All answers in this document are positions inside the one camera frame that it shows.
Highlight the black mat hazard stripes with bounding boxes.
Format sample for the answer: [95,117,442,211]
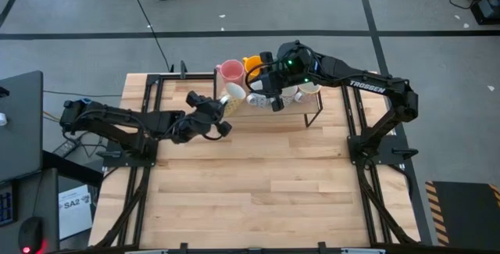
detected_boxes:
[424,181,500,247]

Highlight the black aluminium table frame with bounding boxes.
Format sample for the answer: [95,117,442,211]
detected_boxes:
[91,60,423,254]

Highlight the thin black cable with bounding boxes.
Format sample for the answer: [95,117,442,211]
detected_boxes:
[42,90,123,98]

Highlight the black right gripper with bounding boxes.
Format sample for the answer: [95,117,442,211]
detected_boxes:
[249,45,313,113]

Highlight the grey desk with keyboard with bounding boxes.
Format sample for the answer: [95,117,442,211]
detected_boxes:
[0,167,60,254]

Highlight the long black floor cable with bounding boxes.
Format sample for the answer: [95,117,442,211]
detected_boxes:
[125,0,173,72]

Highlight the white mug blue tile pattern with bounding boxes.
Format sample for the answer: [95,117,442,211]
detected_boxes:
[245,89,274,109]

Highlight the white mug grey diamond pattern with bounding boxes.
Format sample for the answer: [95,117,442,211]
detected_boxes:
[280,85,298,106]

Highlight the black power adapter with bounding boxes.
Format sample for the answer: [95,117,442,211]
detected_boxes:
[52,138,82,159]

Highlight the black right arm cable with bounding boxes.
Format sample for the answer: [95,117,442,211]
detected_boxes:
[244,60,273,93]

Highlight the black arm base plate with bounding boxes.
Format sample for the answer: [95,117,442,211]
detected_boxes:
[347,134,419,166]
[102,138,159,168]

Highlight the plain orange mug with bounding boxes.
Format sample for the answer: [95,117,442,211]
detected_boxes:
[241,55,265,83]

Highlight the black computer mouse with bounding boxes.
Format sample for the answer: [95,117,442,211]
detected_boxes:
[17,216,46,254]

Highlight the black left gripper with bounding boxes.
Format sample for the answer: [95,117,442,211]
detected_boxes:
[171,91,234,145]

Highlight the white mug red leaf pattern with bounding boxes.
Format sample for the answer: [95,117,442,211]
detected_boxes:
[293,82,322,103]

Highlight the wooden shelf black metal legs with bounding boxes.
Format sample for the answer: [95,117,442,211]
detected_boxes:
[210,65,324,129]

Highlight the black equipment case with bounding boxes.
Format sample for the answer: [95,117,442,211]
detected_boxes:
[470,0,500,27]

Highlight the black desk beam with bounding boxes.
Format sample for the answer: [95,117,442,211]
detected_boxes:
[41,150,105,188]

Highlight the white mug yellow dot pattern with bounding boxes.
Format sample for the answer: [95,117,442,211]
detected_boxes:
[220,82,248,117]

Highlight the black keyboard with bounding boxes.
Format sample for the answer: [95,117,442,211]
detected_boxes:
[0,181,16,227]

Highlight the plain pink mug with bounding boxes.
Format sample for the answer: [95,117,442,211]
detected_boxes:
[215,59,246,87]

